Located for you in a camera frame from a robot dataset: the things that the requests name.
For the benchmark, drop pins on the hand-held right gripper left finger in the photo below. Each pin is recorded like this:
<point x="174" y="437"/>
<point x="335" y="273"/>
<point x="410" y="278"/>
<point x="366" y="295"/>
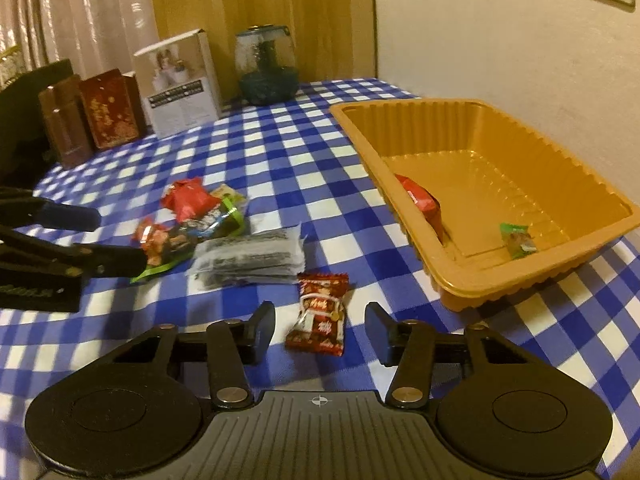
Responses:
<point x="263" y="331"/>

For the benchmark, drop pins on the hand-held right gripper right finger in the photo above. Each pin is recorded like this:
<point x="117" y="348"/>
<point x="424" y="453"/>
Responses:
<point x="376" y="331"/>

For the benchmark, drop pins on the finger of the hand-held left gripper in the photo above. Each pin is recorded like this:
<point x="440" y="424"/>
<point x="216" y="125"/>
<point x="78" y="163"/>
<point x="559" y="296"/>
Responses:
<point x="112" y="261"/>
<point x="70" y="216"/>

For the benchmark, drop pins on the red orange snack packet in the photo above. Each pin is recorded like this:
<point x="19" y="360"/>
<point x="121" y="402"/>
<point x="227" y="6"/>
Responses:
<point x="152" y="240"/>

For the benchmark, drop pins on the red white candy packet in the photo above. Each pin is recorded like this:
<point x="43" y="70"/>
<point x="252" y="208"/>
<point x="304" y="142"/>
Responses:
<point x="320" y="310"/>

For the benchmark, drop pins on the clear seaweed packet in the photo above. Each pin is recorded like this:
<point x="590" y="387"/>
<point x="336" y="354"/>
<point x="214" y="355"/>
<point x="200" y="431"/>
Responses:
<point x="250" y="260"/>

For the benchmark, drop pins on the red candy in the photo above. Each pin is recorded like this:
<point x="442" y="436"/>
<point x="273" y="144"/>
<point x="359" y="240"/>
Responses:
<point x="187" y="197"/>

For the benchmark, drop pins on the dark green-edged snack packet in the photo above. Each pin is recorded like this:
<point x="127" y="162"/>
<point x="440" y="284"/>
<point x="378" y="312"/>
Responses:
<point x="210" y="230"/>

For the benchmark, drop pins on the yellow green candy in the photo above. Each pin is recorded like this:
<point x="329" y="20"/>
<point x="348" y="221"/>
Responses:
<point x="231" y="197"/>

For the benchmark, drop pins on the orange plastic tray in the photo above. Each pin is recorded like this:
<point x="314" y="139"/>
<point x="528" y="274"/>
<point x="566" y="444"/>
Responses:
<point x="475" y="130"/>

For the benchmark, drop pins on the brown metal canister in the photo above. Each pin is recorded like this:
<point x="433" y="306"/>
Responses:
<point x="65" y="125"/>

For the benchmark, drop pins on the dark chair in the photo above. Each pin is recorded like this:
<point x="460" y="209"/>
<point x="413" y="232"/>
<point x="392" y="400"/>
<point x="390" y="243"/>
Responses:
<point x="20" y="125"/>

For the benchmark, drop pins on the red gold printed box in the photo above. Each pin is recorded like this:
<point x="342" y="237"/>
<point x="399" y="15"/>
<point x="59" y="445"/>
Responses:
<point x="107" y="115"/>

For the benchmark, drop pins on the large red snack packet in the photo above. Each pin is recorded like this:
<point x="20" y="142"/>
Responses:
<point x="421" y="200"/>

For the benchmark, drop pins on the white product box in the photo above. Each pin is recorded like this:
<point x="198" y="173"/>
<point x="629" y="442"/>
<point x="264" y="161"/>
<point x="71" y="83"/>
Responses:
<point x="175" y="100"/>

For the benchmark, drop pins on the gold patterned jar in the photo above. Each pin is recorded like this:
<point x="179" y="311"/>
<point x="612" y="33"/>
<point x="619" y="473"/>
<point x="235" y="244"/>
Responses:
<point x="10" y="65"/>

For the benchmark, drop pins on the blue white checkered tablecloth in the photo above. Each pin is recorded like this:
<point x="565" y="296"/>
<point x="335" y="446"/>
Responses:
<point x="300" y="160"/>

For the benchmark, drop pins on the sheer pale curtain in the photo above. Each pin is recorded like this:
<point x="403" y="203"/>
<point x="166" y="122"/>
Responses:
<point x="85" y="10"/>

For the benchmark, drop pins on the glass jar with dark base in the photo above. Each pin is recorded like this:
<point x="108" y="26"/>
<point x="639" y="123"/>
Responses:
<point x="266" y="70"/>

